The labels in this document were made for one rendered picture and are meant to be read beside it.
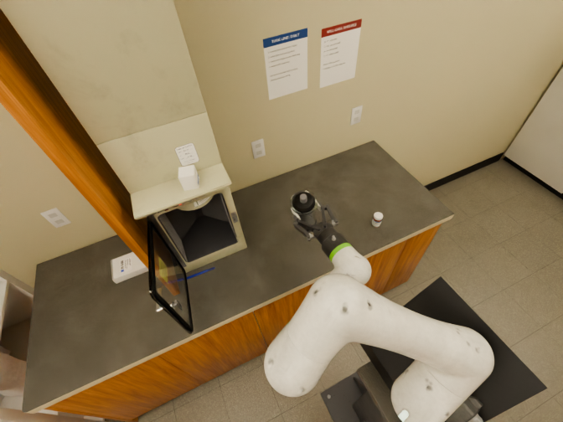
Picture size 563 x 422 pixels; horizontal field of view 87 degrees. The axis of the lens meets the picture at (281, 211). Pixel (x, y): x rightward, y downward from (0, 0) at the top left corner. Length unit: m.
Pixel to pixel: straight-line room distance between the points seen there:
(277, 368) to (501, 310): 2.25
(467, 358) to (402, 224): 0.91
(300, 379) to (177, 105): 0.75
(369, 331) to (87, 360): 1.21
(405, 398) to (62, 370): 1.28
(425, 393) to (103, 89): 1.08
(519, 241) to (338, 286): 2.67
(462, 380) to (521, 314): 1.93
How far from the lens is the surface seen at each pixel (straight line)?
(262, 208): 1.64
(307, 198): 1.17
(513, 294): 2.84
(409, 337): 0.70
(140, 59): 0.88
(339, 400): 2.20
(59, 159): 0.90
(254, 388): 2.24
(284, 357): 0.64
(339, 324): 0.57
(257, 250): 1.48
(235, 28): 1.37
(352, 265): 0.99
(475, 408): 1.12
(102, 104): 0.92
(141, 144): 0.98
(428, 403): 0.91
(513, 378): 1.12
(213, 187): 0.99
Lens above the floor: 2.19
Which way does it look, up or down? 51 degrees down
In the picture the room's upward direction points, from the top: 6 degrees counter-clockwise
